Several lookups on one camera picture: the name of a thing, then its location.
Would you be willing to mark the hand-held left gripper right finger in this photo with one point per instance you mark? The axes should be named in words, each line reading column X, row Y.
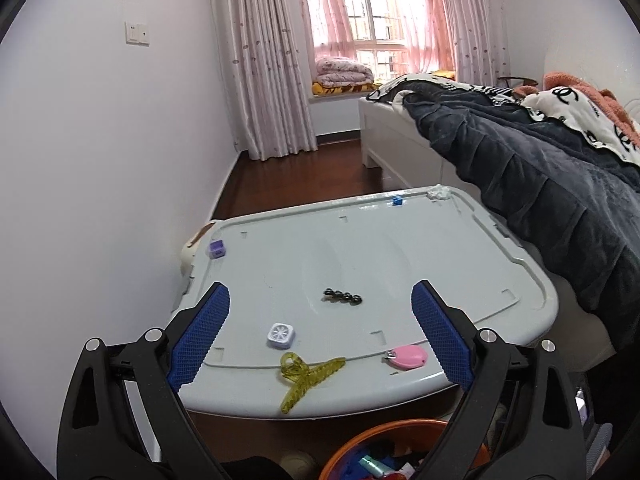
column 445, row 340

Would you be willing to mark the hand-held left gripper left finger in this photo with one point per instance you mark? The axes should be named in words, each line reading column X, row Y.
column 197, row 340

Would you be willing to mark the orange plastic basin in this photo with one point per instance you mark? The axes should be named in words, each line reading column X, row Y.
column 360, row 440

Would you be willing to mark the teal cosmetic tube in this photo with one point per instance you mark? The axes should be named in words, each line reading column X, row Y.
column 374, row 465

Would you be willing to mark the pink oval nail clipper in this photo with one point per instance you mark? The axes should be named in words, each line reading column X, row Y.
column 410, row 357

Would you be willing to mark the cream plastic container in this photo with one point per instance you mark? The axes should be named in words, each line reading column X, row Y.
column 192, row 260

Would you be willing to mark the white square mini fan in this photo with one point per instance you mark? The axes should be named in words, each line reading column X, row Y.
column 281, row 335

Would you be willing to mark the small purple box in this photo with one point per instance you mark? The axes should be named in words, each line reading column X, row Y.
column 216, row 249

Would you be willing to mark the black bead hair clip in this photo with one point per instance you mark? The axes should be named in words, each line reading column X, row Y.
column 345, row 297

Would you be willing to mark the yellow hair claw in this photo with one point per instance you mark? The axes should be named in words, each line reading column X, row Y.
column 305, row 382

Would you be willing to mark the white tissue wad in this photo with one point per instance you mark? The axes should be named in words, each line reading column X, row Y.
column 439, row 193

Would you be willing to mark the grey ribbed plastic object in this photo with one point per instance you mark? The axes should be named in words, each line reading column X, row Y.
column 597, row 445

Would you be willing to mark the white black printed blanket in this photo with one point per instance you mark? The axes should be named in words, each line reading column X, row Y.
column 570, row 110

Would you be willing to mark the dark wooden chair back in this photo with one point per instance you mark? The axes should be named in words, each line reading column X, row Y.
column 517, row 79

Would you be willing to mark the folded pink quilt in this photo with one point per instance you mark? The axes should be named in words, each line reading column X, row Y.
column 342, row 71

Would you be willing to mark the white dotted curtain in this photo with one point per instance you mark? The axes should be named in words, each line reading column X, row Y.
column 475, row 25
column 270, row 60

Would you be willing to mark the pink fleece blanket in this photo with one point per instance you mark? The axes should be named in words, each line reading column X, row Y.
column 585, row 85

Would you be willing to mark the window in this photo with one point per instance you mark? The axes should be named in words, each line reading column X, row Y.
column 370, row 10

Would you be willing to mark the sheer pink curtain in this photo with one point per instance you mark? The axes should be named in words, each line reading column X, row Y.
column 325, row 15

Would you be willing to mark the wall switch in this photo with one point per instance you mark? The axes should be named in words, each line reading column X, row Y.
column 136, row 33

